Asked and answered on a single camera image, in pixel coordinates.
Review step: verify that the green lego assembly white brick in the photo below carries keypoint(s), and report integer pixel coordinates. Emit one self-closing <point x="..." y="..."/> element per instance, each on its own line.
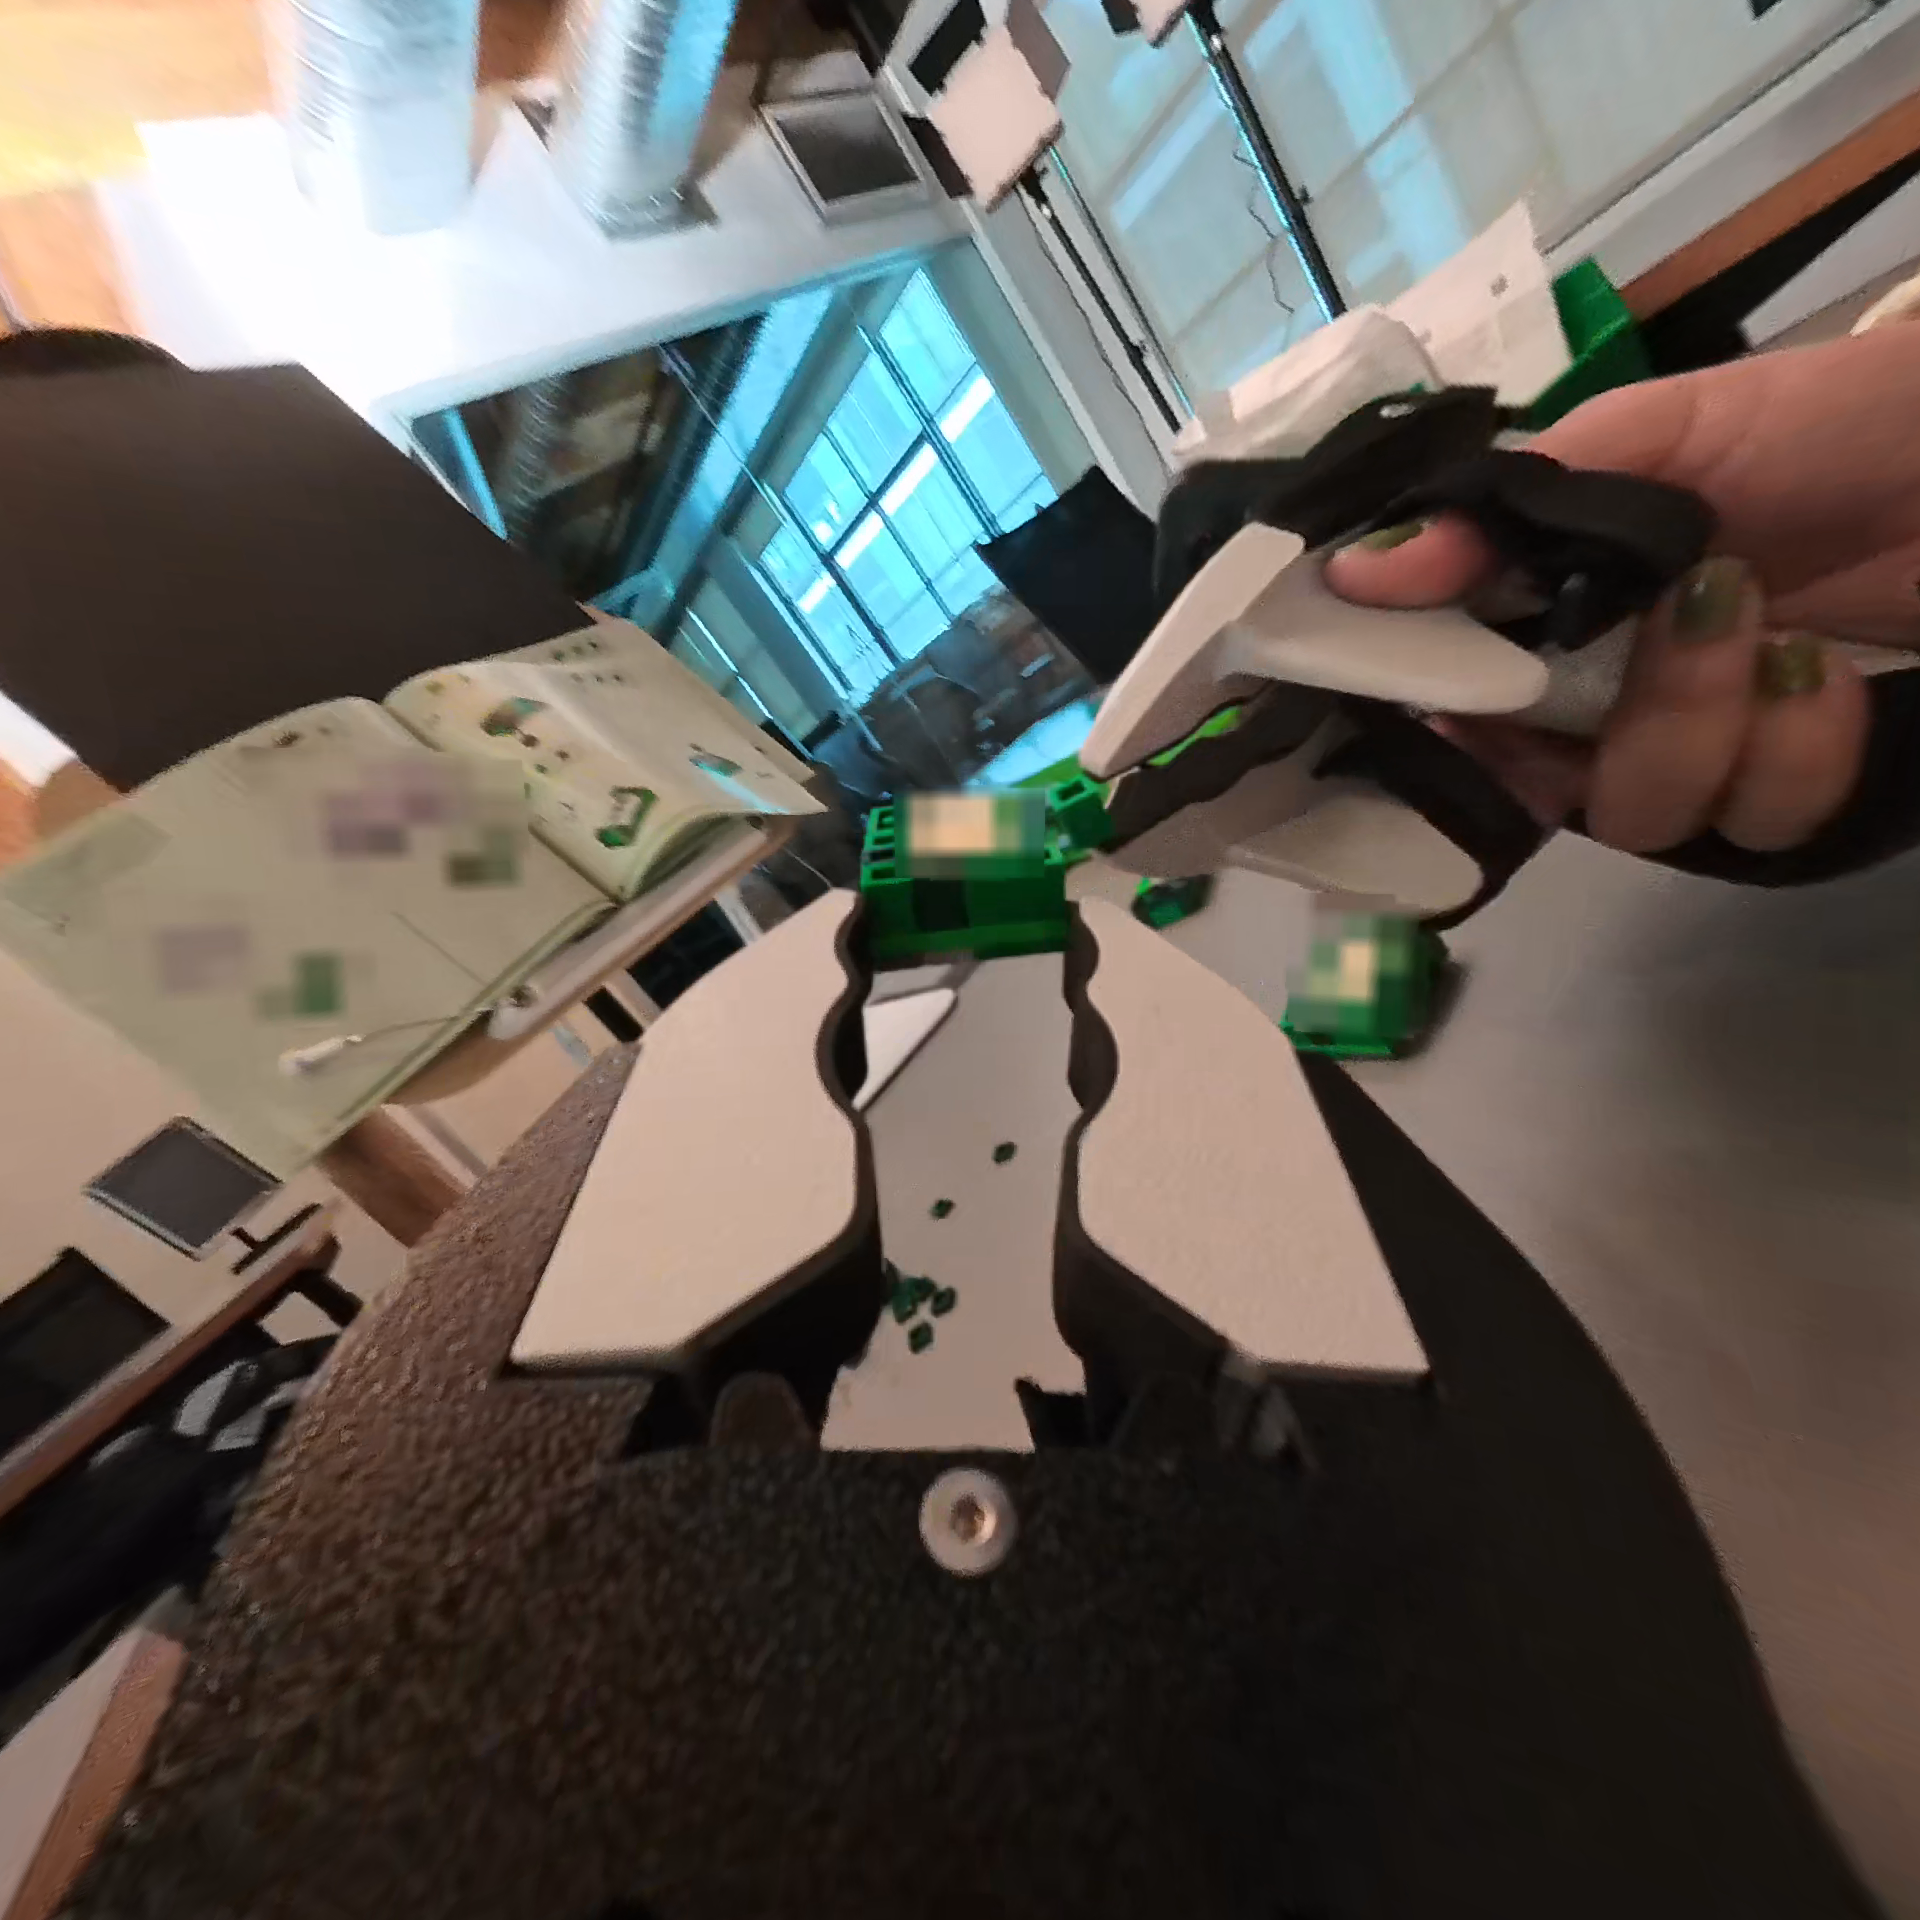
<point x="977" y="924"/>

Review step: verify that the silver ventilation duct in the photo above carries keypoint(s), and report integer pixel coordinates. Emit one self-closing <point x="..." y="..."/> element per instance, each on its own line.
<point x="646" y="108"/>
<point x="383" y="108"/>

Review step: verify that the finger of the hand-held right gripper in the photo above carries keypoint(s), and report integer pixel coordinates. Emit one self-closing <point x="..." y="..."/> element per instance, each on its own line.
<point x="1351" y="850"/>
<point x="1199" y="648"/>

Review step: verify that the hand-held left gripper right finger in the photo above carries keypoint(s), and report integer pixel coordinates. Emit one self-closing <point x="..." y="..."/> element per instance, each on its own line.
<point x="1229" y="1187"/>

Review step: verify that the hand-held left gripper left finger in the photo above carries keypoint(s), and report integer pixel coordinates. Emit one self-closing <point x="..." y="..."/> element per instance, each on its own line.
<point x="705" y="1187"/>

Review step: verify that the book stand with white base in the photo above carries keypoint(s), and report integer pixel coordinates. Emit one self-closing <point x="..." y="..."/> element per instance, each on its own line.
<point x="657" y="932"/>

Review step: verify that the person's right hand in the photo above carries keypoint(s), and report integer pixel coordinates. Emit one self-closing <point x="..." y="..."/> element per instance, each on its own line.
<point x="1770" y="478"/>

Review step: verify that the green lego creeper head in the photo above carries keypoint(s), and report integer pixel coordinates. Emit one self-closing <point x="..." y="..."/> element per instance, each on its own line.
<point x="1432" y="990"/>

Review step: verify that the green plastic crate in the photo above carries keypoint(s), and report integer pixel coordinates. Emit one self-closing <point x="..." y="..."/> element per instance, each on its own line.
<point x="1598" y="342"/>

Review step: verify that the black light stand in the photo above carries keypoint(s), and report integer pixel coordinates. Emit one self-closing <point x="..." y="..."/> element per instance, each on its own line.
<point x="1275" y="165"/>

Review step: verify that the dark panel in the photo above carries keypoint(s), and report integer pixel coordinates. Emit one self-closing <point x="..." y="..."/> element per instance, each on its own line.
<point x="271" y="555"/>

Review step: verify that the white softbox light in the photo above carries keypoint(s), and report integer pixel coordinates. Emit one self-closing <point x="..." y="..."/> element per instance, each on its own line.
<point x="988" y="108"/>

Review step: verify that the scattered dark green lego pieces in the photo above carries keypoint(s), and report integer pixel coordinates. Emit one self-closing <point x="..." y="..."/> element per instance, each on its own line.
<point x="918" y="1301"/>

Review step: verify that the black monitor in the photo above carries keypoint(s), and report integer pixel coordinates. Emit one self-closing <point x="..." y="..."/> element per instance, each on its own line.
<point x="1076" y="575"/>

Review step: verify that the open lego instruction booklet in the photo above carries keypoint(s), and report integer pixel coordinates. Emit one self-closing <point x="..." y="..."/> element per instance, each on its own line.
<point x="196" y="866"/>

